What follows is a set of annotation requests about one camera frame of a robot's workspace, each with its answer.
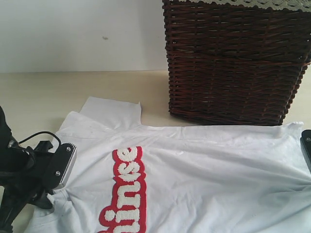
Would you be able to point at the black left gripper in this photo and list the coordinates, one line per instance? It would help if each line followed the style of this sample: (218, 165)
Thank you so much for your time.
(20, 175)

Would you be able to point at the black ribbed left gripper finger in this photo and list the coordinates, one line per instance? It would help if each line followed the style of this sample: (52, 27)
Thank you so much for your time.
(305, 141)

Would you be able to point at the white shirt with red lettering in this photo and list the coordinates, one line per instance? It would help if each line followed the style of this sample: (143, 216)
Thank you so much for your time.
(194, 182)

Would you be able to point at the brown wicker laundry basket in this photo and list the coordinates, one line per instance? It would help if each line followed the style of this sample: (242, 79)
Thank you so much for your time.
(232, 64)

